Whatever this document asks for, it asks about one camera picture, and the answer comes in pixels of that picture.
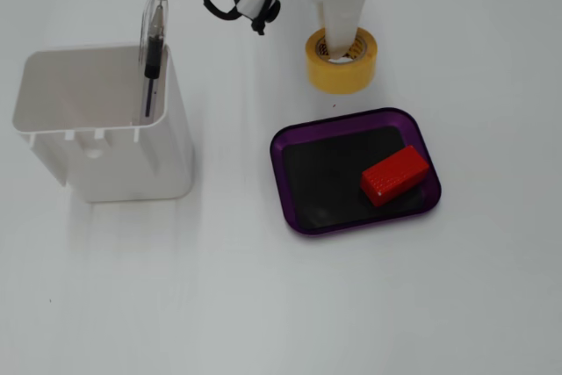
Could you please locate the yellow masking tape roll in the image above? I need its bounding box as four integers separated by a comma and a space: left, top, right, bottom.
305, 26, 378, 95

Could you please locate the red textured block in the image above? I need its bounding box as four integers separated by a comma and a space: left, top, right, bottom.
360, 144, 430, 208

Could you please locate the purple plastic tray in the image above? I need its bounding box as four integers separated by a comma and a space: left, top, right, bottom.
269, 106, 443, 238

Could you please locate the white plastic pen holder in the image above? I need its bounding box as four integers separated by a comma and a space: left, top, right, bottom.
11, 43, 195, 204

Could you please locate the clear ballpoint pen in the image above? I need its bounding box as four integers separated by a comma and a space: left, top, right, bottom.
138, 0, 169, 126

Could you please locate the black mat inside tray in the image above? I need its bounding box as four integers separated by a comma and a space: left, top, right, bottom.
280, 126, 434, 231

